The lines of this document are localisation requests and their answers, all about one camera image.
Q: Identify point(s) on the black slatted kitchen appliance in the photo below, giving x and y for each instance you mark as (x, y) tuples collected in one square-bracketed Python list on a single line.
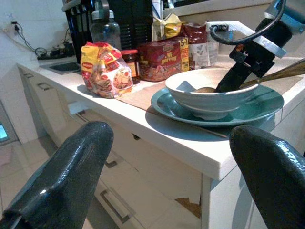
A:
[(133, 21)]

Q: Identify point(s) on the white ceramic bowl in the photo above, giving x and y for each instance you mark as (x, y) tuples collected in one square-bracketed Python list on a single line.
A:
[(202, 102)]

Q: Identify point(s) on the yellow red noodle packet bag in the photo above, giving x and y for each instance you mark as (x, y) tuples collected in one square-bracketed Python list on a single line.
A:
[(104, 71)]

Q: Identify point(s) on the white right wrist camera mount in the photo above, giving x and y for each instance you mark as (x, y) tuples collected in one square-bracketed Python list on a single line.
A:
[(240, 27)]

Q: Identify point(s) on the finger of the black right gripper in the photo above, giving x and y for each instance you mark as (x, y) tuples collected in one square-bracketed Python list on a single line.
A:
[(232, 80)]

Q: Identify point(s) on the red instant noodle multipack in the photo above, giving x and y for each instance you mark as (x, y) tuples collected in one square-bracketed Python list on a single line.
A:
[(162, 59)]

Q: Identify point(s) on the golden metal spoon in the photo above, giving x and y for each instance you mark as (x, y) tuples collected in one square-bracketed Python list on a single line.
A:
[(276, 76)]

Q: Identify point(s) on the teal ceramic plate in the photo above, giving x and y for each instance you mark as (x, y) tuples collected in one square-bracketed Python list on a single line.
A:
[(259, 107)]

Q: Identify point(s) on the clear plastic water bottle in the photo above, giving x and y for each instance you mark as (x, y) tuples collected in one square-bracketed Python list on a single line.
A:
[(106, 31)]

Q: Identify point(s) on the dark sink basin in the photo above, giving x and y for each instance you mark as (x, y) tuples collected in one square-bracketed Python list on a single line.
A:
[(64, 67)]

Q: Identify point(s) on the yellow snack bag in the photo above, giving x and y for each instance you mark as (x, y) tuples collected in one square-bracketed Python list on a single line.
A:
[(168, 27)]

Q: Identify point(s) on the dark red food bag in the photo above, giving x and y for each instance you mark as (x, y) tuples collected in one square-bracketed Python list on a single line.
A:
[(195, 45)]

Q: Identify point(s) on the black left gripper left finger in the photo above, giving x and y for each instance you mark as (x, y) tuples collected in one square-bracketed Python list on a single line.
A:
[(64, 176)]

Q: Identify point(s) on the brown placemat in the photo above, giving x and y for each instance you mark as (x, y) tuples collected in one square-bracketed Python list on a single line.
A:
[(140, 94)]

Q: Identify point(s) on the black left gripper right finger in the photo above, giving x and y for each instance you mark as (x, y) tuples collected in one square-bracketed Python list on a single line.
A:
[(274, 181)]

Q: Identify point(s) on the black power strip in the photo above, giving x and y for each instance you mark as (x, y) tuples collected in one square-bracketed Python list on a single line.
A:
[(56, 51)]

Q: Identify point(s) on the red lidded sauce jar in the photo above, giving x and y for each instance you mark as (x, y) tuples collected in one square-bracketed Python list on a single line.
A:
[(130, 60)]

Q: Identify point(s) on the dark blue black rack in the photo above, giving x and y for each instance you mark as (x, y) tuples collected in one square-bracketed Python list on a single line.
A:
[(77, 28)]

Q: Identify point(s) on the white kitchen cabinet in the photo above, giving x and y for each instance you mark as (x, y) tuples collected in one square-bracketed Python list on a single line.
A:
[(155, 167)]

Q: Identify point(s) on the small clear plastic bottle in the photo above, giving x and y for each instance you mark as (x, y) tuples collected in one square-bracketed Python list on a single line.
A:
[(212, 48)]

